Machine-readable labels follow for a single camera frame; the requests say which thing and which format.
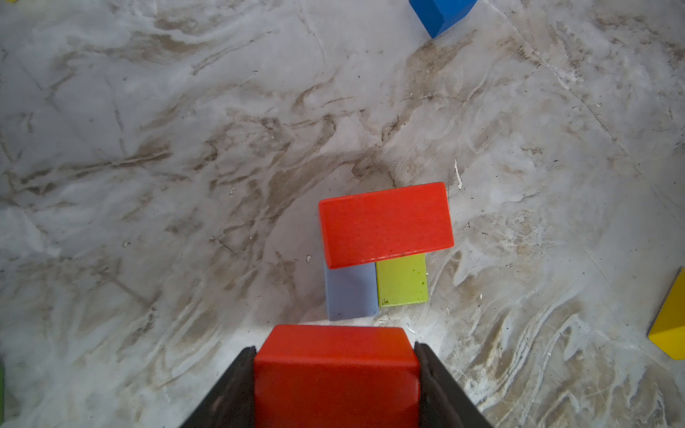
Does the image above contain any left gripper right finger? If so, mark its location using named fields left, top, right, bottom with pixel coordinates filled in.
left=414, top=342, right=492, bottom=428

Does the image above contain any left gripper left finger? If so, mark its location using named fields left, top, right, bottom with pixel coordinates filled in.
left=179, top=346, right=257, bottom=428

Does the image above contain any red block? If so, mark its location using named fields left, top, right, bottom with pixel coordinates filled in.
left=319, top=183, right=454, bottom=269
left=253, top=325, right=421, bottom=427

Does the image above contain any lime green long block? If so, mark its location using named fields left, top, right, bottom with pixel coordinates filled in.
left=376, top=254, right=429, bottom=308

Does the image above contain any light blue long block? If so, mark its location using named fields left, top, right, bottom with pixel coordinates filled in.
left=324, top=263, right=379, bottom=321

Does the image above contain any small blue cube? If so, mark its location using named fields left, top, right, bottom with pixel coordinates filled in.
left=410, top=0, right=476, bottom=39

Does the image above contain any yellow block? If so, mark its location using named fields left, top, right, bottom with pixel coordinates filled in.
left=648, top=267, right=685, bottom=360

